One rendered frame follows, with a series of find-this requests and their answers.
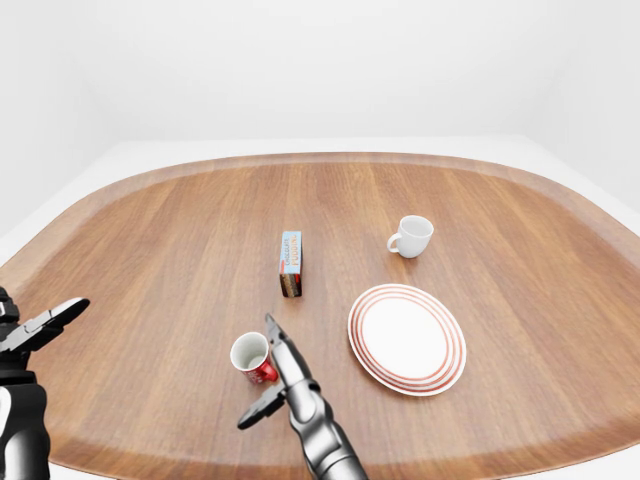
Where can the red mug with white inside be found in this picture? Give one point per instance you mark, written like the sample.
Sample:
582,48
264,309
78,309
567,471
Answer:
250,355

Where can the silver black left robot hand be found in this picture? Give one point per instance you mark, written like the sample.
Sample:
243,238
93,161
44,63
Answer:
30,332

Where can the white plate with red rings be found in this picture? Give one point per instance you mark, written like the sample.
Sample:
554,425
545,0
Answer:
407,340

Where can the blue chocolate pudding box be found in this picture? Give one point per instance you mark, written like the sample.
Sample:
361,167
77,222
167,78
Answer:
291,260

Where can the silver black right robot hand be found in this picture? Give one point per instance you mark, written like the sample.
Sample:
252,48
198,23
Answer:
296,372

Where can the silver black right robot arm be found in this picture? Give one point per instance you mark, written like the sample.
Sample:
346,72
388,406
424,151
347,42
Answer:
330,457

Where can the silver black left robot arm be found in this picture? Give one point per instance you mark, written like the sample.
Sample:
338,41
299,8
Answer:
22,425

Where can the white ceramic cup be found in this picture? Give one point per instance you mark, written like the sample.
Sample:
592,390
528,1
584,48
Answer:
414,237

